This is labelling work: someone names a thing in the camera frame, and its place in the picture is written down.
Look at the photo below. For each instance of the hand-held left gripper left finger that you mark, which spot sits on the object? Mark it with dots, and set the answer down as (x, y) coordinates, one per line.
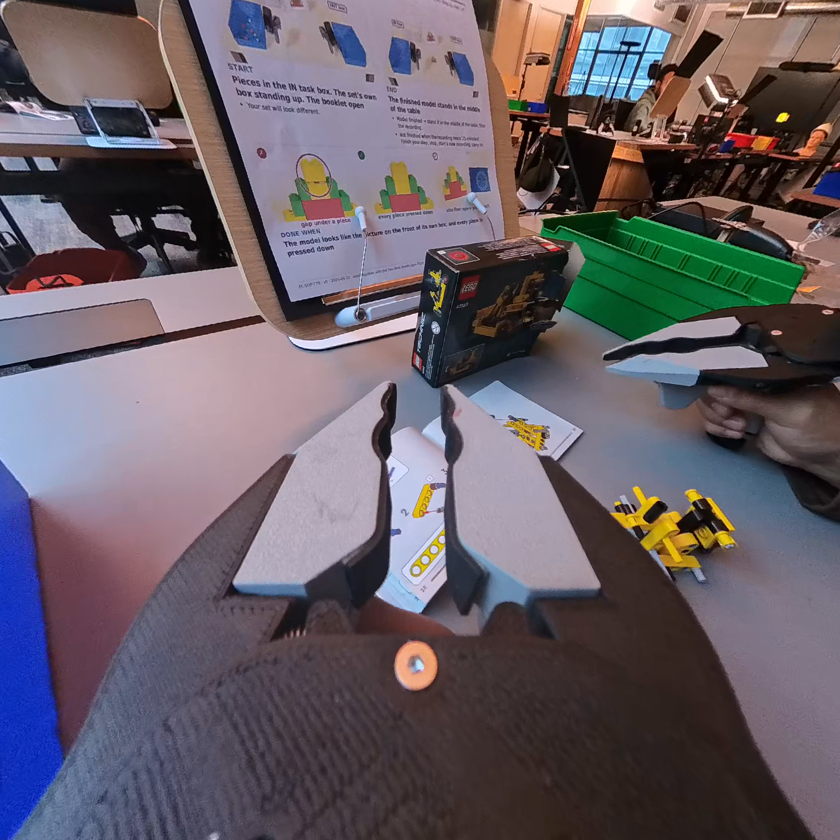
(321, 512)

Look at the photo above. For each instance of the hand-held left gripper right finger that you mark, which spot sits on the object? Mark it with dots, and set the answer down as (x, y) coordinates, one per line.
(518, 525)

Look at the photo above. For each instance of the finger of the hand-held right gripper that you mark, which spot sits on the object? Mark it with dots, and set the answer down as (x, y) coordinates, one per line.
(695, 333)
(695, 367)

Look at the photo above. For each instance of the lego instruction booklet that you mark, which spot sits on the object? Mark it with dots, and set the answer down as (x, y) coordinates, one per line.
(525, 407)

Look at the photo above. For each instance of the blue plastic bin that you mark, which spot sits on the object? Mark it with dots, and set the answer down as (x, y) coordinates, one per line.
(19, 656)

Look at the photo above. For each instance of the yellow lego bulldozer model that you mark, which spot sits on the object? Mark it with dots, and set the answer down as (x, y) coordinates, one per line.
(663, 525)

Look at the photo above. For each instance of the black lego set box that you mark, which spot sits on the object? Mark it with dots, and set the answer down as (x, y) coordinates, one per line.
(499, 308)

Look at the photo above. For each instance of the person's right hand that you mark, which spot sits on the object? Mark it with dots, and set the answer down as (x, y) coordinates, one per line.
(800, 426)

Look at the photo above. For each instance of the green plastic bin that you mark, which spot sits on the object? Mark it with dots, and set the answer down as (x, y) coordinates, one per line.
(656, 282)

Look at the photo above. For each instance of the black device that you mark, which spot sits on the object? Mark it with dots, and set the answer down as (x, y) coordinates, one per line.
(722, 226)

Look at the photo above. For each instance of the orange bag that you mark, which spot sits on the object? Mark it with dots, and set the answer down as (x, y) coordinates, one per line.
(98, 269)

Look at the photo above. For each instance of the wooden document stand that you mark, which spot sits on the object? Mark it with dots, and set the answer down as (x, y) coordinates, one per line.
(216, 197)
(85, 52)

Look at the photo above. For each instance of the clear acrylic holder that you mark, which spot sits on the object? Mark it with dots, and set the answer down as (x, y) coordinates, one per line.
(121, 121)

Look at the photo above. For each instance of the grey office desk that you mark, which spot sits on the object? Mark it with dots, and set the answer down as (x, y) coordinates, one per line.
(39, 141)

